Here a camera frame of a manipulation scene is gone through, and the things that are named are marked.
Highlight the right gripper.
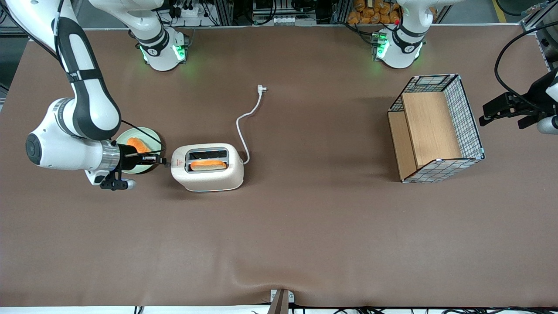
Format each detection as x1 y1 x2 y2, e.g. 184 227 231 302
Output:
118 144 168 173

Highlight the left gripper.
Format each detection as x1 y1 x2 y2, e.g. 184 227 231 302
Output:
478 69 558 130

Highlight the white two-slot toaster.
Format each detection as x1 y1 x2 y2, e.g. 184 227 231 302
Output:
169 143 245 193

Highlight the triangular orange pastry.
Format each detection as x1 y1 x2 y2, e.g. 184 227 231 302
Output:
126 137 153 154

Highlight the pale green plate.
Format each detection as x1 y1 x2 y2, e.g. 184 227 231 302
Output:
115 127 162 174

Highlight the toast slice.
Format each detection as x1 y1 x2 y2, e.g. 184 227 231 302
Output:
190 160 228 171

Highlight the wooden shelf insert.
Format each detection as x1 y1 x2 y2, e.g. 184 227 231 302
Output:
388 91 464 182

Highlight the white power strip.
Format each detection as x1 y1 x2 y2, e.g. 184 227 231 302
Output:
168 0 205 20

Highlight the pile of orange bread rolls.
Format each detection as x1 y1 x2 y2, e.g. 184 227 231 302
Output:
347 0 438 26

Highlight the white connector block row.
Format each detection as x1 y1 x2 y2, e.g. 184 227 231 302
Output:
252 15 318 26

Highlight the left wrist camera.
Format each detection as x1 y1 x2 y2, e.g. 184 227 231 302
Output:
537 114 558 135

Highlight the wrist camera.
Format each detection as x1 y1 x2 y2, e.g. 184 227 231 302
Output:
99 171 137 191
537 114 558 135

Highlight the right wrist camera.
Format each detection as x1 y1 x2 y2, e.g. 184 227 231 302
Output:
99 171 137 191

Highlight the wire basket with wooden shelf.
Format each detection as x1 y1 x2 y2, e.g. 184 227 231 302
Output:
389 75 485 183

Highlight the black wire basket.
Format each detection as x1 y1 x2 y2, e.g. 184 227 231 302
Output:
387 74 486 184

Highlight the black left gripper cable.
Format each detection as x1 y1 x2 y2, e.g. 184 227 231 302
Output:
494 21 558 112

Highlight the white power cord with plug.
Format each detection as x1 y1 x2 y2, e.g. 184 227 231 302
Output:
236 85 268 166

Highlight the camera mount post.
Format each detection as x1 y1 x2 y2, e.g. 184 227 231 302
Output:
267 289 296 314

